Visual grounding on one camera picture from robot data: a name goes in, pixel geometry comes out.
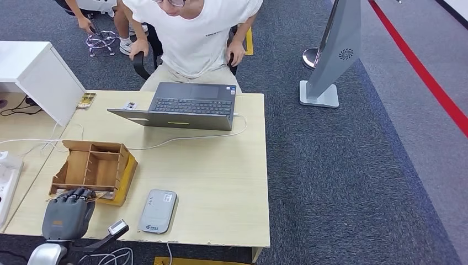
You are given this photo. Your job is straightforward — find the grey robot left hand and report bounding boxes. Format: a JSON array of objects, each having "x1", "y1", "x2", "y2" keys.
[{"x1": 41, "y1": 187, "x2": 97, "y2": 242}]

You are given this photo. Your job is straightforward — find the person's right hand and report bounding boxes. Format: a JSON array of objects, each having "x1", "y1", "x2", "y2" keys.
[{"x1": 129, "y1": 38, "x2": 150, "y2": 61}]

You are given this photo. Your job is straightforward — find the person's left hand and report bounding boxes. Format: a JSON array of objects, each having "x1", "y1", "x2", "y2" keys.
[{"x1": 225, "y1": 39, "x2": 246, "y2": 68}]

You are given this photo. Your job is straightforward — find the background person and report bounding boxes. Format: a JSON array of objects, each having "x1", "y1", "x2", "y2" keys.
[{"x1": 63, "y1": 0, "x2": 150, "y2": 56}]

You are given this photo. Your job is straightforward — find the grey card reader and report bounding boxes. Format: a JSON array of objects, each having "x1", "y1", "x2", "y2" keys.
[{"x1": 137, "y1": 189, "x2": 178, "y2": 235}]

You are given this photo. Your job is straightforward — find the black office chair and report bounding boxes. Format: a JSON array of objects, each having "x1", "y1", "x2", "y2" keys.
[{"x1": 132, "y1": 23, "x2": 240, "y2": 81}]

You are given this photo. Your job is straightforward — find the black stool with chrome base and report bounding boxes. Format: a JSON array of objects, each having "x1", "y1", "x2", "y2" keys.
[{"x1": 52, "y1": 0, "x2": 121, "y2": 57}]

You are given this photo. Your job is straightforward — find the wooden organiser box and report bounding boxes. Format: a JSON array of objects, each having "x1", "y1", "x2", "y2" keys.
[{"x1": 49, "y1": 140, "x2": 130, "y2": 194}]

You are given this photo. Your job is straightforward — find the white power strip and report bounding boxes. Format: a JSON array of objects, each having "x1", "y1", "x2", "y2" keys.
[{"x1": 0, "y1": 151, "x2": 25, "y2": 227}]

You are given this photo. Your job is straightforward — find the yellow base board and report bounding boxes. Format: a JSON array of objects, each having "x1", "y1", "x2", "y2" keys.
[{"x1": 95, "y1": 151, "x2": 139, "y2": 208}]

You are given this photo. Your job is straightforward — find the chrome stanchion base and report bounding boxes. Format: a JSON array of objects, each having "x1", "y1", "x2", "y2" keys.
[{"x1": 302, "y1": 47, "x2": 322, "y2": 70}]

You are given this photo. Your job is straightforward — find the dark grey laptop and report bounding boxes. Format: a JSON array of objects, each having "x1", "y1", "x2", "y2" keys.
[{"x1": 107, "y1": 82, "x2": 237, "y2": 131}]

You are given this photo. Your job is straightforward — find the grey kiosk stand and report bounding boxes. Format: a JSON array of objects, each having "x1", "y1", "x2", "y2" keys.
[{"x1": 300, "y1": 0, "x2": 366, "y2": 109}]

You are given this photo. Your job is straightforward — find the white cabinet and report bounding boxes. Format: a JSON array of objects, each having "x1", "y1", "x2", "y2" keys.
[{"x1": 0, "y1": 41, "x2": 87, "y2": 127}]

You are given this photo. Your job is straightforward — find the pale wrist camera on bracket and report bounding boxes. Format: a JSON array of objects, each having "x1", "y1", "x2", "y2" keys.
[{"x1": 67, "y1": 219, "x2": 130, "y2": 257}]

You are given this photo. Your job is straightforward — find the white cable bundle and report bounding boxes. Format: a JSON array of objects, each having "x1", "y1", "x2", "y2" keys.
[{"x1": 77, "y1": 247, "x2": 135, "y2": 265}]

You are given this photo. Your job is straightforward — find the thin white cable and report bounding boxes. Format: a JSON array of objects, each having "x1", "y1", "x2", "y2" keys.
[
  {"x1": 39, "y1": 121, "x2": 86, "y2": 151},
  {"x1": 0, "y1": 138, "x2": 69, "y2": 152}
]

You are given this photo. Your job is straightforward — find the white laptop cable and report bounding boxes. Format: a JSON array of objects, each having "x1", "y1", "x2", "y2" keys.
[{"x1": 126, "y1": 113, "x2": 248, "y2": 151}]

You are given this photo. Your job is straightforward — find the black cable with plug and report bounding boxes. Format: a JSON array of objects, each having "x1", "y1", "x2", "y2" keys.
[{"x1": 0, "y1": 95, "x2": 44, "y2": 117}]

